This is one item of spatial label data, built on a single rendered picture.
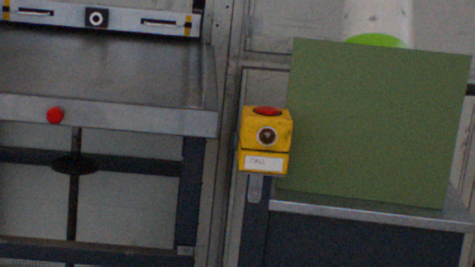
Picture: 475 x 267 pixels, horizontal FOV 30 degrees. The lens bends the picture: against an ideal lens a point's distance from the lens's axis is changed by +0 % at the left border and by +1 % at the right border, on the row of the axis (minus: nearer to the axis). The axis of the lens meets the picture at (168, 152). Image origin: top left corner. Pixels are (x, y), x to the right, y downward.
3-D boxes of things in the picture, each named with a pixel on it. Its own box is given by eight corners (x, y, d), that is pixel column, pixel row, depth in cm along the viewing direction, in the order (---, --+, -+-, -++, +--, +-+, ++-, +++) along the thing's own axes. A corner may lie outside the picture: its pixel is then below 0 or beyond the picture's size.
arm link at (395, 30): (410, 92, 170) (415, 11, 179) (408, 45, 157) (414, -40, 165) (340, 92, 174) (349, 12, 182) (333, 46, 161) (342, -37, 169)
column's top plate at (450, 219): (440, 174, 180) (442, 165, 180) (474, 235, 150) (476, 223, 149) (255, 154, 183) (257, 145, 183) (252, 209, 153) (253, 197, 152)
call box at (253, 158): (286, 178, 148) (293, 119, 145) (238, 173, 148) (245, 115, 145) (281, 163, 156) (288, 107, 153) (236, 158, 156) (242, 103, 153)
